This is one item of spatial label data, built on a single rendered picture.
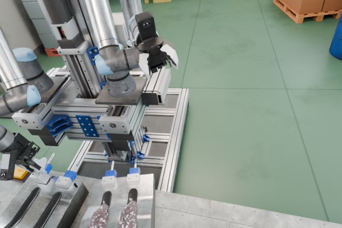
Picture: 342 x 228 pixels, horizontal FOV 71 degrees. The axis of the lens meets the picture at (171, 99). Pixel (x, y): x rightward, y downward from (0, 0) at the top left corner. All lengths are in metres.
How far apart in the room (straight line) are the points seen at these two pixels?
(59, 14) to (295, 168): 1.96
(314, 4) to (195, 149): 3.22
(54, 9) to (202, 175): 1.58
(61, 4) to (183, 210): 1.04
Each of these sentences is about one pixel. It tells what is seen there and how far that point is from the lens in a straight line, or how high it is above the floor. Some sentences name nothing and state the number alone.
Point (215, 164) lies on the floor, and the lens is 2.14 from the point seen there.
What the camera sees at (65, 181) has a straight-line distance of 1.13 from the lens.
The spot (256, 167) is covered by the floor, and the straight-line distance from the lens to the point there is 2.16.
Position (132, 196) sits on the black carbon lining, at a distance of 1.07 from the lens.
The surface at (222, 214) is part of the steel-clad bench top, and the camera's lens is 1.05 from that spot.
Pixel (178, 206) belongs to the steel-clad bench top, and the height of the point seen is 0.80.
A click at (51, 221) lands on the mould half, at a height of 0.88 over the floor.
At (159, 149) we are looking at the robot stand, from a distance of 2.01.
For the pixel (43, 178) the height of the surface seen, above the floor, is 0.92.
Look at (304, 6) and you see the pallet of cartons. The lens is 4.57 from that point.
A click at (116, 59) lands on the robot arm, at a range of 0.86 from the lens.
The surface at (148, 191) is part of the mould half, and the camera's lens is 1.06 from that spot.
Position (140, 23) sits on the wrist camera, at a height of 1.53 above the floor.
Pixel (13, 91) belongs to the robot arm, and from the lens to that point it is 1.06.
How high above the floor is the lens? 1.75
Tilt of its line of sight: 39 degrees down
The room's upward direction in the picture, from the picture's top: 8 degrees counter-clockwise
